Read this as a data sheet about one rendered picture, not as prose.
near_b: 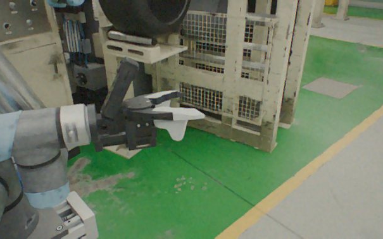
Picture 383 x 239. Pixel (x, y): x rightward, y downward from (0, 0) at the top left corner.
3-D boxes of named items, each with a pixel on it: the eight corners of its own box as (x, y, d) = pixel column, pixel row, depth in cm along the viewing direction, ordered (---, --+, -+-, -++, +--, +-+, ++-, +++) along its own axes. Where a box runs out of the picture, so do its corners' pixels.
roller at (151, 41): (106, 36, 182) (107, 29, 182) (111, 38, 186) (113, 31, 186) (151, 45, 165) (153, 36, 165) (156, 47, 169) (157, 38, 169)
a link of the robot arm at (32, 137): (7, 147, 57) (-7, 105, 53) (69, 138, 60) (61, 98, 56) (-3, 171, 51) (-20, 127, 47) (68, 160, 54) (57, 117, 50)
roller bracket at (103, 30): (100, 43, 183) (98, 26, 178) (144, 31, 212) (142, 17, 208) (104, 44, 181) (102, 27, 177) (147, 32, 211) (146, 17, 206)
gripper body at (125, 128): (153, 131, 64) (94, 140, 61) (150, 92, 61) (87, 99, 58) (160, 146, 57) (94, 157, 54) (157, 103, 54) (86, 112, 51)
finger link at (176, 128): (205, 139, 55) (159, 134, 58) (204, 109, 53) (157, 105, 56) (200, 147, 53) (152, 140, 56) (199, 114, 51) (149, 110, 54)
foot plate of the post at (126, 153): (102, 148, 236) (102, 143, 234) (126, 133, 256) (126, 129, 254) (128, 159, 223) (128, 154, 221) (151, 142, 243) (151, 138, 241)
